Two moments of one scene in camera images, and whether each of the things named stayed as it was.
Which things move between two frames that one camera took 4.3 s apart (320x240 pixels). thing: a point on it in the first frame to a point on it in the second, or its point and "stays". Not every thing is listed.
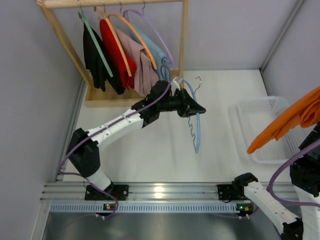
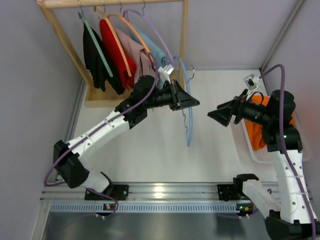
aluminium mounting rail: x=147 y=192 stays
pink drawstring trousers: x=147 y=75 stays
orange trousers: x=307 y=113 to x=256 y=132
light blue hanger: x=196 y=148 to x=191 y=113
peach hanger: x=102 y=10 stays
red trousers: x=115 y=53 stays
